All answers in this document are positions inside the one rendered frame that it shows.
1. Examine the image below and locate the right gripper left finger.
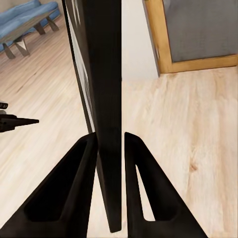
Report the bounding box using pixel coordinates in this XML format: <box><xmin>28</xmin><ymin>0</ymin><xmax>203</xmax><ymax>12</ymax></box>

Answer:
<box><xmin>0</xmin><ymin>132</ymin><xmax>98</xmax><ymax>238</ymax></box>

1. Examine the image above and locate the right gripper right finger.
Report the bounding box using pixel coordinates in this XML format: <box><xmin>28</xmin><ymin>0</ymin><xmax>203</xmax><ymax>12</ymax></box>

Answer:
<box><xmin>124</xmin><ymin>132</ymin><xmax>208</xmax><ymax>238</ymax></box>

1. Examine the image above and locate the poster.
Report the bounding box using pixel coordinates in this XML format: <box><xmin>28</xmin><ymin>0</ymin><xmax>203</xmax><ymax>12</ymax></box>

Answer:
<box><xmin>62</xmin><ymin>0</ymin><xmax>122</xmax><ymax>233</ymax></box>

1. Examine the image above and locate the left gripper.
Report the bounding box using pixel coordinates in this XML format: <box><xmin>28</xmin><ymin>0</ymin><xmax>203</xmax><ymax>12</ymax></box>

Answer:
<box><xmin>0</xmin><ymin>114</ymin><xmax>39</xmax><ymax>133</ymax></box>

